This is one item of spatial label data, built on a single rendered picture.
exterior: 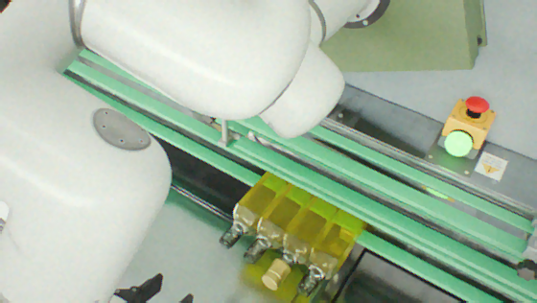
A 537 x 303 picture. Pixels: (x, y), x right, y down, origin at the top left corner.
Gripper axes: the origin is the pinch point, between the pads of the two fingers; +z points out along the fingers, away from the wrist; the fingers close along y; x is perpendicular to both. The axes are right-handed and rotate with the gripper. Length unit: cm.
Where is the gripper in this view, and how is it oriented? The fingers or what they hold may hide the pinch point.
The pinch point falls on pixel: (166, 298)
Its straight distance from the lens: 70.1
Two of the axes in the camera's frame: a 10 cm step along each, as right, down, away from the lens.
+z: 5.0, -2.9, 8.1
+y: 8.3, 4.1, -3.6
